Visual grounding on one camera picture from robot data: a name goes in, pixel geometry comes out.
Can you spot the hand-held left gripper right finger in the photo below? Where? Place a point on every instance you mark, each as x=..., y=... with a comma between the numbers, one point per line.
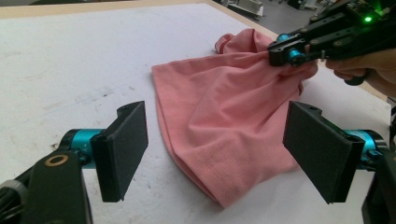
x=317, y=149

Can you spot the white metal stand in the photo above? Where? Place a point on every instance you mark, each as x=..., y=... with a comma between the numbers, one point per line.
x=247, y=7

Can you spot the pink tank top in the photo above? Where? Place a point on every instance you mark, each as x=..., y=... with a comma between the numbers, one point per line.
x=224, y=118

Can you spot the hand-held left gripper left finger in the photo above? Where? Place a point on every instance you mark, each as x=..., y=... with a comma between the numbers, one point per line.
x=121, y=149

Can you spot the white table mat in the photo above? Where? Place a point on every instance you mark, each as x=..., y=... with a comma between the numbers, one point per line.
x=77, y=62

